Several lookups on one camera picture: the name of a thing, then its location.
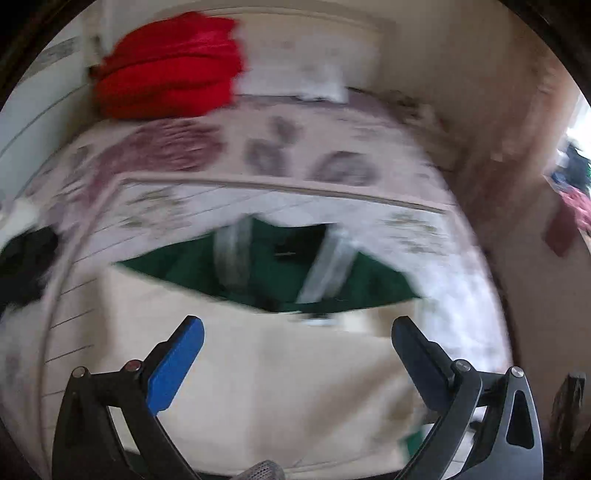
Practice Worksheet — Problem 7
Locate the pile of colourful clothes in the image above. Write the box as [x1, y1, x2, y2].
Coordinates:
[542, 138, 591, 259]

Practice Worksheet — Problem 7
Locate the white pillow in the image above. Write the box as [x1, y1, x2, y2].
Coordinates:
[233, 44, 349, 103]

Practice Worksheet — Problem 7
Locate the green and cream varsity jacket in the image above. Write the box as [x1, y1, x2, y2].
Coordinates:
[98, 216, 446, 477]

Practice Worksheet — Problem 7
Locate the red folded blanket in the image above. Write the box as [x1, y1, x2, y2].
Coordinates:
[90, 11, 245, 121]

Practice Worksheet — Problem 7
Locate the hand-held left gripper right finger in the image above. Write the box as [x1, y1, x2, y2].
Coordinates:
[391, 316, 544, 480]

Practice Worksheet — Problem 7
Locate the black cloth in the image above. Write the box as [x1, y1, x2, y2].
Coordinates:
[0, 227, 61, 311]

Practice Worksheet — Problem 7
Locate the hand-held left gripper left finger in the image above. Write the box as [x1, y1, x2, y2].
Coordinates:
[52, 316, 205, 480]

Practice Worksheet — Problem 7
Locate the white wardrobe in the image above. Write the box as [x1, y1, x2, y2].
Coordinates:
[0, 18, 100, 185]

